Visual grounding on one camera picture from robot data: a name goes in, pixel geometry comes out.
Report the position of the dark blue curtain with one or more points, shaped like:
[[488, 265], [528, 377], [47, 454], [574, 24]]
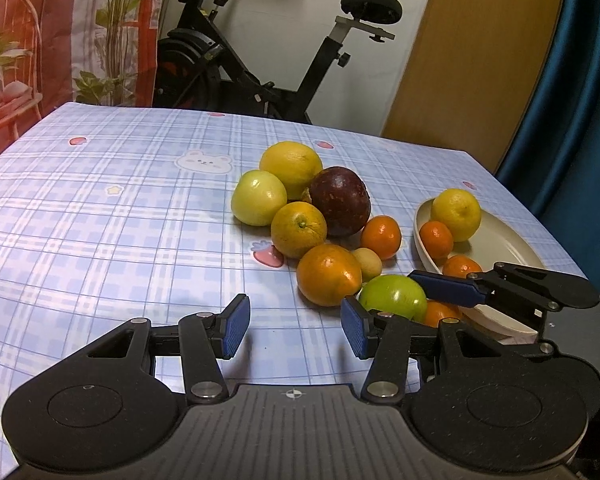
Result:
[[580, 135]]

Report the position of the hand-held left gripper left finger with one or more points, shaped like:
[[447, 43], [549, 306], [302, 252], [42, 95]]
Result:
[[236, 327]]

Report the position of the small tan round fruit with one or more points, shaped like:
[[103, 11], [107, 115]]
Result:
[[369, 264]]

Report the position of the large yellow citrus fruit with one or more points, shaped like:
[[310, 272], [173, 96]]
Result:
[[290, 165]]

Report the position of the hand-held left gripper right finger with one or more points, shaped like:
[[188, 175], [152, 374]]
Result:
[[355, 330]]

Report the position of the golden yellow orange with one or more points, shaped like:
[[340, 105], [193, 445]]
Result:
[[299, 230]]

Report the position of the cream round plate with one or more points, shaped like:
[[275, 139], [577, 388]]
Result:
[[505, 245]]

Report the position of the black exercise bike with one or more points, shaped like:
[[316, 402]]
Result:
[[220, 75]]

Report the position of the printed backdrop cloth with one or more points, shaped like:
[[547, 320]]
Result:
[[55, 35]]

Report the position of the dark purple passion fruit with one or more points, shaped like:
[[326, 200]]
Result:
[[340, 200]]

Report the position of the orange tangerine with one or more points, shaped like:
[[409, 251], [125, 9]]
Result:
[[327, 275], [437, 312], [381, 236], [436, 240], [460, 266]]

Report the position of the pale yellow-green apple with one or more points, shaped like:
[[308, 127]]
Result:
[[257, 197]]

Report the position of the bright green apple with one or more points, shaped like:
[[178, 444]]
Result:
[[392, 296]]

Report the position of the blue plaid tablecloth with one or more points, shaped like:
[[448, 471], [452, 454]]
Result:
[[105, 235]]

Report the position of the large yellow lemon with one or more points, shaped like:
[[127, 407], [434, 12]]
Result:
[[456, 212]]

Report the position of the wooden door panel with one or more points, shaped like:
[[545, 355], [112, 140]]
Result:
[[470, 60]]

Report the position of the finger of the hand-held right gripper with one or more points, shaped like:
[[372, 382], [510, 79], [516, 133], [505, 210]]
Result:
[[445, 289]]

